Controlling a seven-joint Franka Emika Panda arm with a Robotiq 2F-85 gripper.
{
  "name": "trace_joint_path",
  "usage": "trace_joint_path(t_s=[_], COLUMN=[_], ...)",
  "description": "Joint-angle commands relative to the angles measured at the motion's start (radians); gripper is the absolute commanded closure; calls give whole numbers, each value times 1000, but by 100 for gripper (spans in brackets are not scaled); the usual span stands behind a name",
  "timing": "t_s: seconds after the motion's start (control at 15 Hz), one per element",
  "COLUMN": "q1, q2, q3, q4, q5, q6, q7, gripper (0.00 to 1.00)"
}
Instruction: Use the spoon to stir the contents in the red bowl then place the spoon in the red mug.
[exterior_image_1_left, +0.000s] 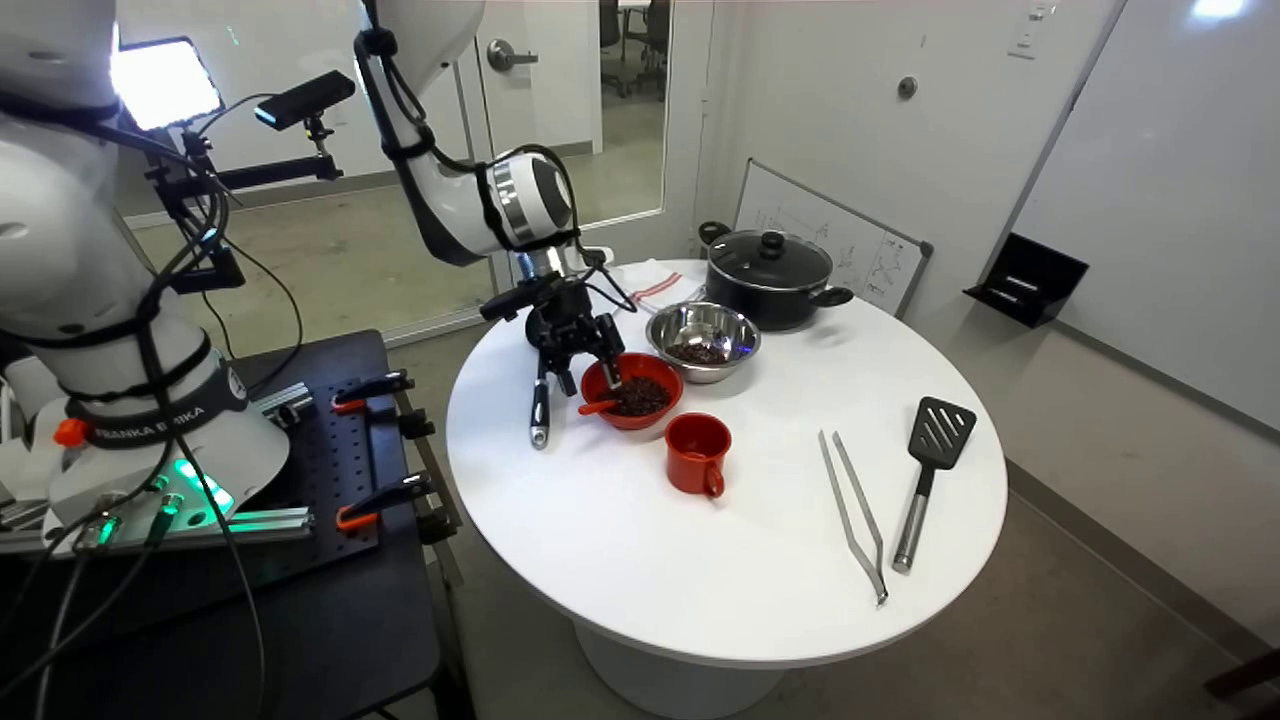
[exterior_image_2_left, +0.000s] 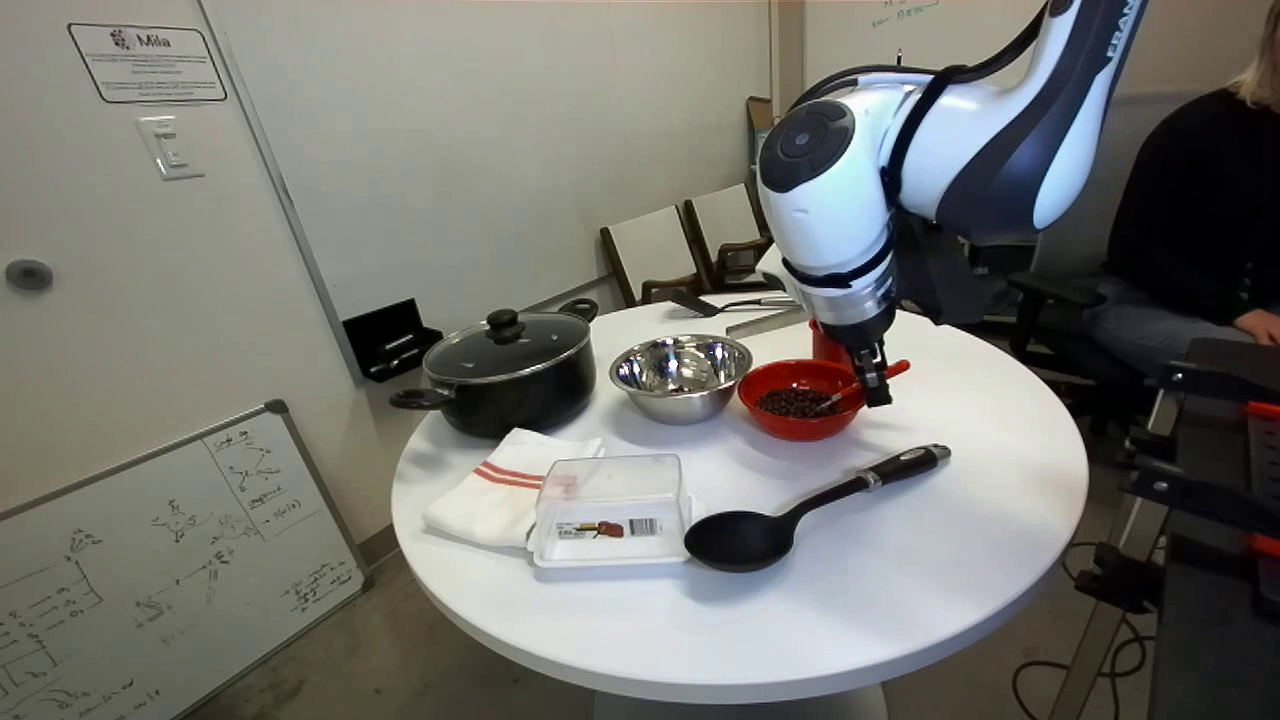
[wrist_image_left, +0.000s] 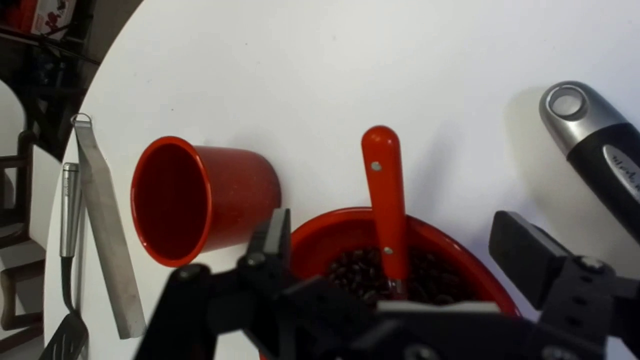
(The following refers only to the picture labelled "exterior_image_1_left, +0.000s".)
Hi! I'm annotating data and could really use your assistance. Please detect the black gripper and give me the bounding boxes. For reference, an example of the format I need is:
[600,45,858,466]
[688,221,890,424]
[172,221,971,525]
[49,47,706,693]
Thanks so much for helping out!
[526,271,627,401]

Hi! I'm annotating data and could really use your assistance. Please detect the black serving spoon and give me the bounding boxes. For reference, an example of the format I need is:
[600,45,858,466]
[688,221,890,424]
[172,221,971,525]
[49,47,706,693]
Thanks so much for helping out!
[526,336,562,454]

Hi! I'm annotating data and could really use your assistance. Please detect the red bowl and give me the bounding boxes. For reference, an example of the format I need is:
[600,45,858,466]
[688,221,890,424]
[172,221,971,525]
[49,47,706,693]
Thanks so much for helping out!
[576,349,691,438]

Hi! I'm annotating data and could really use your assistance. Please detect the steel bowl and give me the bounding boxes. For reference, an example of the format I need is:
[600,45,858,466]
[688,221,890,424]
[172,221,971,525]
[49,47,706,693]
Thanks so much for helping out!
[643,298,766,387]

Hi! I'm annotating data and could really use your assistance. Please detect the white cloth with red stripes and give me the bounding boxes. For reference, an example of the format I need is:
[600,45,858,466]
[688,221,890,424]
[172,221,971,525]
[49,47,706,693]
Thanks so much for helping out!
[616,258,691,314]

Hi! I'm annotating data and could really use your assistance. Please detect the red cup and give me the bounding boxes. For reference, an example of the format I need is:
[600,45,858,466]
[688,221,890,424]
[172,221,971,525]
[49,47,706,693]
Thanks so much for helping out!
[664,414,737,505]

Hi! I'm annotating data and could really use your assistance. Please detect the black pot with lid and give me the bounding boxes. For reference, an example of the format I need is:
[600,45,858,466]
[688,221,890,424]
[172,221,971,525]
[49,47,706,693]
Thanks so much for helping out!
[697,218,858,336]

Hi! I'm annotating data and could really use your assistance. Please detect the small leaning whiteboard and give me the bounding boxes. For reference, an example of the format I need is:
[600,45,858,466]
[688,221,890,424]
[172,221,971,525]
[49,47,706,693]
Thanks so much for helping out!
[727,157,937,320]

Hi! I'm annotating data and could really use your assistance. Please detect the metal tongs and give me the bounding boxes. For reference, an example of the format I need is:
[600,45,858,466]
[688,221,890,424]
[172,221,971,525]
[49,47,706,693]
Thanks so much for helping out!
[818,427,894,614]

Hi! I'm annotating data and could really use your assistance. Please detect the black robot cart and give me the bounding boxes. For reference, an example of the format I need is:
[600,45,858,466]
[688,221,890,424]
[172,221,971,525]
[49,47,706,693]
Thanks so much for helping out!
[0,328,471,720]

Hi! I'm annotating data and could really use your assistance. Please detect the black slotted spatula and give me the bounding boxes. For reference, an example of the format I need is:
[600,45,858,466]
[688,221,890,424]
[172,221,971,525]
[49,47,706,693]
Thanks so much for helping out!
[890,393,980,582]

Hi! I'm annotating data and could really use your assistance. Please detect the black marker tray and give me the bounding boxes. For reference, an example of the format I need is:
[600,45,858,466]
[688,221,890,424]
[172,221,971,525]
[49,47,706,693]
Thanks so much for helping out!
[963,233,1092,334]

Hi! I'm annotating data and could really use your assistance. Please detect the bright monitor screen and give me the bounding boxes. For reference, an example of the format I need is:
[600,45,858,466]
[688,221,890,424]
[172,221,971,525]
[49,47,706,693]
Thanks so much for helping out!
[110,35,224,135]

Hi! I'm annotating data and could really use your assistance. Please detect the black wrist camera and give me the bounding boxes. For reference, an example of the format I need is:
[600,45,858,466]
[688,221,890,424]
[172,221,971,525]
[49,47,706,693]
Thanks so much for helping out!
[475,271,563,323]

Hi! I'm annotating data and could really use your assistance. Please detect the orange handled clamp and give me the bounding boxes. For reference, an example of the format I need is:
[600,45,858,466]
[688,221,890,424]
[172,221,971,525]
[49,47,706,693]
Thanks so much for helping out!
[328,367,417,417]
[333,473,438,540]

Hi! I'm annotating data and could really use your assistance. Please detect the silver door handle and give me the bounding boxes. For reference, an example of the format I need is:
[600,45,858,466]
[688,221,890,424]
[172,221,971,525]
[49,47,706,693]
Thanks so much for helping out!
[484,35,542,77]

